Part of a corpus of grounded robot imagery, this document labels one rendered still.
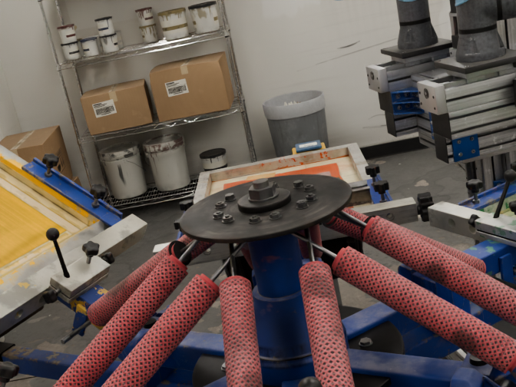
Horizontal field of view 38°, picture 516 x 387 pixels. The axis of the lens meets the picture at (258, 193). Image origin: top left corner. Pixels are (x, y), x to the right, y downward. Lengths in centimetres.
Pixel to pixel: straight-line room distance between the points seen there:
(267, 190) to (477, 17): 134
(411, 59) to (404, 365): 176
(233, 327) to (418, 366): 35
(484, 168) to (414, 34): 56
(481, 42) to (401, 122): 59
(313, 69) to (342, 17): 44
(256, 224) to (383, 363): 33
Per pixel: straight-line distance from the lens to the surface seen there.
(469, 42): 247
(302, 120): 533
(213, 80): 533
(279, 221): 118
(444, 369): 129
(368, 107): 591
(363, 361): 133
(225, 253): 194
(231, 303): 112
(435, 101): 241
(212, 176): 274
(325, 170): 261
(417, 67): 291
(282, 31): 577
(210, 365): 144
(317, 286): 111
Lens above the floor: 171
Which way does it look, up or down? 18 degrees down
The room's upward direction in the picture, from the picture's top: 12 degrees counter-clockwise
